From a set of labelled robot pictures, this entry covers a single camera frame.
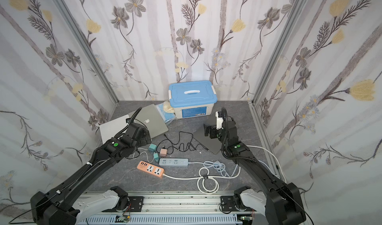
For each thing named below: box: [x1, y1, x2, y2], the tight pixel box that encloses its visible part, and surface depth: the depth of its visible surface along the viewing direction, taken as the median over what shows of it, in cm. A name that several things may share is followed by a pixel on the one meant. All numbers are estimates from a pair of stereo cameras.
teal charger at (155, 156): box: [153, 152, 159, 162], surface depth 90 cm
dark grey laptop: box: [192, 123, 223, 155], surface depth 95 cm
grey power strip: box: [158, 157, 189, 166], surface depth 88 cm
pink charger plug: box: [159, 148, 168, 158], surface depth 92 cm
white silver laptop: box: [99, 114, 130, 144], surface depth 106 cm
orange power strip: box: [137, 160, 165, 179], surface depth 85 cm
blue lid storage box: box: [168, 80, 218, 119], surface depth 106 cm
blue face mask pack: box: [156, 102, 176, 123], surface depth 113 cm
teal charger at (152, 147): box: [148, 143, 158, 153], surface depth 94 cm
